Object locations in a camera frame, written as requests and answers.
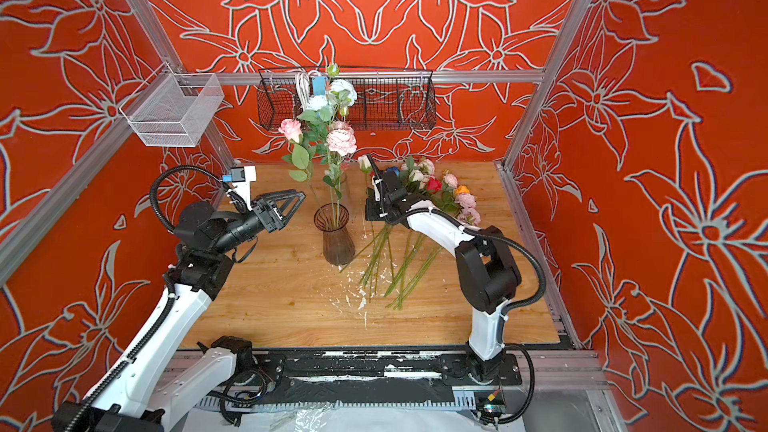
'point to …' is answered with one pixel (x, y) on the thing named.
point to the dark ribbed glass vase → (333, 220)
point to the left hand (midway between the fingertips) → (298, 195)
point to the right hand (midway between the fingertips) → (363, 208)
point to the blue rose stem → (395, 169)
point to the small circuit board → (490, 405)
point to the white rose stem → (366, 167)
